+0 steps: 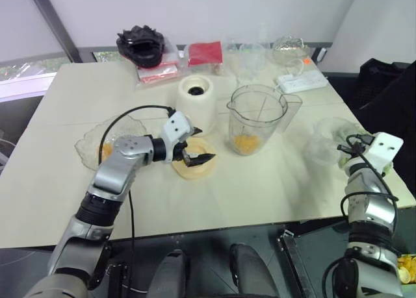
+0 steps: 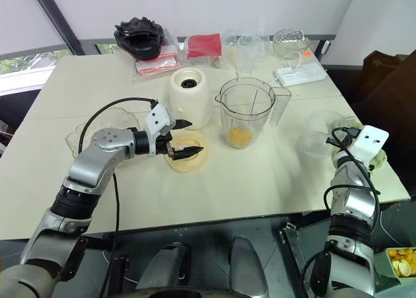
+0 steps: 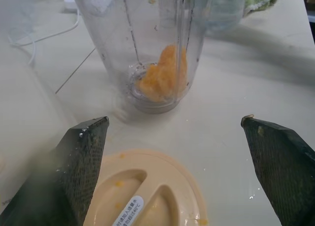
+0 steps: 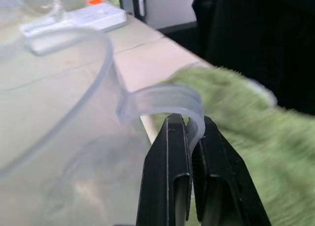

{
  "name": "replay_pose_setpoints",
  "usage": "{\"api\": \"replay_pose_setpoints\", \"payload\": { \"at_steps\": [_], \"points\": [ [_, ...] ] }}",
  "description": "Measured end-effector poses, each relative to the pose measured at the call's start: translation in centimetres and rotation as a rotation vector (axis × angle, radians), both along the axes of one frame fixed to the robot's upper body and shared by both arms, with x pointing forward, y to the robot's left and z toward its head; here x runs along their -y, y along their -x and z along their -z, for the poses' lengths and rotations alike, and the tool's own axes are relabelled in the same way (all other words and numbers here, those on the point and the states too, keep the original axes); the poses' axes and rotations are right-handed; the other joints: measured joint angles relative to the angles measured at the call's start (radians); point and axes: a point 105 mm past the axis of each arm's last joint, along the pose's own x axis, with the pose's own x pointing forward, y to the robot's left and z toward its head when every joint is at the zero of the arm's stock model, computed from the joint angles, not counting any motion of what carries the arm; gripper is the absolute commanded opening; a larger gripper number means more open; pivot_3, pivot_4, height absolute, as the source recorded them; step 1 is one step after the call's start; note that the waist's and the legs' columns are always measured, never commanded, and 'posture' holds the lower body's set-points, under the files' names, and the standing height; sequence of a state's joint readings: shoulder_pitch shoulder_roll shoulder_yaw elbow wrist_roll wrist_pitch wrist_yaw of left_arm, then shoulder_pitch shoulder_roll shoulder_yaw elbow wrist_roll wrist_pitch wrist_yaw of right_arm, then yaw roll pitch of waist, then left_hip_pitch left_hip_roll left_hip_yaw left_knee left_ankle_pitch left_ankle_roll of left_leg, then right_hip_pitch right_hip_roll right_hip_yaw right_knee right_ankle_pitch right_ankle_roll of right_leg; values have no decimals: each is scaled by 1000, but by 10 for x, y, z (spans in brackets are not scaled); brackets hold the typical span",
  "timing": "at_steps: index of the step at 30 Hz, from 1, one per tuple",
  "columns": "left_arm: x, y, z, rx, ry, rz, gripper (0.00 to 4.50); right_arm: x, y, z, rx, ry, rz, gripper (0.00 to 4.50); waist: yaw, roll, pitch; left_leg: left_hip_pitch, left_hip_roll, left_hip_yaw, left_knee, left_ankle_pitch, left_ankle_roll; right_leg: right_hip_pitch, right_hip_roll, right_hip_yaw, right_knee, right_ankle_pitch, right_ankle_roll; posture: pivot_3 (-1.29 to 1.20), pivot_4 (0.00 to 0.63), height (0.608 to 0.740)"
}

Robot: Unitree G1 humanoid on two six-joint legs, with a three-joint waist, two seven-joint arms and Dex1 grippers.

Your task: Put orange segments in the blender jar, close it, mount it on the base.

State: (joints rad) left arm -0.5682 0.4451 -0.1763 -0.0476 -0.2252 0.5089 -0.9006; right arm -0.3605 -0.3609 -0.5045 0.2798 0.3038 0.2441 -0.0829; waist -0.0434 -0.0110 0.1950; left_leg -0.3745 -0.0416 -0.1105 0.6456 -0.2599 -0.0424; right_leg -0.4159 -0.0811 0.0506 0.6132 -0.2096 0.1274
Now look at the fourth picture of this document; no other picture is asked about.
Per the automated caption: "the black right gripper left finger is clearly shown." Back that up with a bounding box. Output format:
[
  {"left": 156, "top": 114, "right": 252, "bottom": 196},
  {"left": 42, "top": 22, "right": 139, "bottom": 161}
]
[{"left": 136, "top": 113, "right": 192, "bottom": 226}]

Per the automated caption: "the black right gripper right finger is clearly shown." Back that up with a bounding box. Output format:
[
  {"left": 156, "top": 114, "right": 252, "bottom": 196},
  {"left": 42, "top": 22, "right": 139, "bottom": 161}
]
[{"left": 191, "top": 116, "right": 271, "bottom": 226}]

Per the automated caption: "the clear plastic blender jar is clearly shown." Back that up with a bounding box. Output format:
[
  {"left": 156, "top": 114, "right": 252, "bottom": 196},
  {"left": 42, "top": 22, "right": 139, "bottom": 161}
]
[{"left": 0, "top": 29, "right": 206, "bottom": 226}]

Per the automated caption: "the green fuzzy towel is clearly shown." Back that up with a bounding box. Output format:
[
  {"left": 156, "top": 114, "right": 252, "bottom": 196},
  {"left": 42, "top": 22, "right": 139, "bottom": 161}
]
[{"left": 150, "top": 67, "right": 315, "bottom": 226}]

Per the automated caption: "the black background furniture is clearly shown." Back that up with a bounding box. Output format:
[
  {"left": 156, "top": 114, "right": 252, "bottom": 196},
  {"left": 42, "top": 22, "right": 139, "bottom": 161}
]
[{"left": 191, "top": 0, "right": 315, "bottom": 116}]

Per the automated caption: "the white power strip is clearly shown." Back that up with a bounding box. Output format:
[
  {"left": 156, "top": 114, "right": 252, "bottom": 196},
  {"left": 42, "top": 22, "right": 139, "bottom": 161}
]
[{"left": 21, "top": 0, "right": 126, "bottom": 56}]

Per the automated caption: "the grey metal frame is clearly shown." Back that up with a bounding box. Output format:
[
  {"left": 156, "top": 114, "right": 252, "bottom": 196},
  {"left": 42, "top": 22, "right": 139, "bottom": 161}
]
[{"left": 97, "top": 0, "right": 146, "bottom": 17}]

